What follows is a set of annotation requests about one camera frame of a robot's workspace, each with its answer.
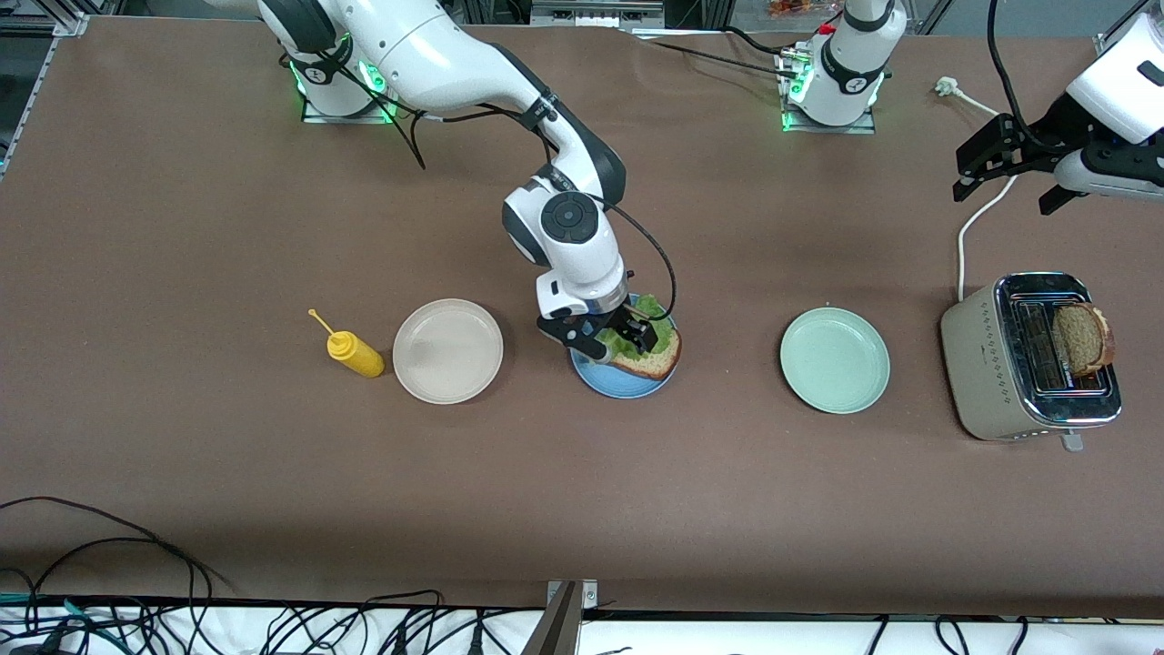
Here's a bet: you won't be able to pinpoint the green lettuce leaf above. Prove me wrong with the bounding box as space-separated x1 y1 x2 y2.
596 293 679 361

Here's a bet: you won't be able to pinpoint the brown bread slice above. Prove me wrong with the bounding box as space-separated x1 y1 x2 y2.
1052 302 1117 378
605 327 683 381

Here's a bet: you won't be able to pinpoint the yellow mustard squeeze bottle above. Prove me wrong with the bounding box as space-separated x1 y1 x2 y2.
307 309 386 378

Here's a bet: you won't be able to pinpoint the blue plate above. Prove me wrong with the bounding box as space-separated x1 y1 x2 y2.
569 292 681 399

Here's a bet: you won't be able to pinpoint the beige plate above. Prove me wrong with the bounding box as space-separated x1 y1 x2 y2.
392 298 505 406

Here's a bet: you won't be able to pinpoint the light green plate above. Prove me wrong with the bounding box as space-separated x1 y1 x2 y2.
779 307 891 415

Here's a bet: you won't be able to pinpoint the beige chrome-topped toaster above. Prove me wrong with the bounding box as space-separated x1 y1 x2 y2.
940 271 1123 453

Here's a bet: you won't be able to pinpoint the orange packet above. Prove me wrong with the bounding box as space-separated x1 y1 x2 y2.
767 0 842 21

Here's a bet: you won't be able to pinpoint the grey metal box device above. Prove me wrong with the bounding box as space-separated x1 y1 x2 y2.
530 0 667 30

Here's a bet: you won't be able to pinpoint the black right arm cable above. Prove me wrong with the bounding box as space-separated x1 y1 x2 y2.
314 50 679 321

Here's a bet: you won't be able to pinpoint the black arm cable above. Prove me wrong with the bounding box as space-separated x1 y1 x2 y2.
988 0 1070 152
314 50 679 321

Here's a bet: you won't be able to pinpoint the white toaster power cord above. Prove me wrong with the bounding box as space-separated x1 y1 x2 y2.
935 76 1019 303

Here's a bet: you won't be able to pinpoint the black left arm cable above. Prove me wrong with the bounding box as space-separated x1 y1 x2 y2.
988 0 1070 152

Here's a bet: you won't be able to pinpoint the aluminium corner bracket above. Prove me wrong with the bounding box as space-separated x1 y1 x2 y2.
1094 0 1147 62

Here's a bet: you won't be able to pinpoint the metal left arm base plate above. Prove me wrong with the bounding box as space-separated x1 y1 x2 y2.
776 50 879 136

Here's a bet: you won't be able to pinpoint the thin black table cable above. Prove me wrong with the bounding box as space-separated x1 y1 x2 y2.
627 27 807 81

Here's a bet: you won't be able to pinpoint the aluminium frame post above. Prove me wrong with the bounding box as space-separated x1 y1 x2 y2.
522 579 599 655

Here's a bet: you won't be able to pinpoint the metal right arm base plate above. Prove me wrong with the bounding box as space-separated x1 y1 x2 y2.
301 38 406 125

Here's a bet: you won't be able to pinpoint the tangled black cables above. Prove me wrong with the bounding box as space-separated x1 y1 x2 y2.
0 589 547 655

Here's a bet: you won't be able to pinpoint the long black looping cable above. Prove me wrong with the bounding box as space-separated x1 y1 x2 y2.
0 496 239 606

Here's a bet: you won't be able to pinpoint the aluminium frame rail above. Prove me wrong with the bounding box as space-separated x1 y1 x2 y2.
0 0 92 174

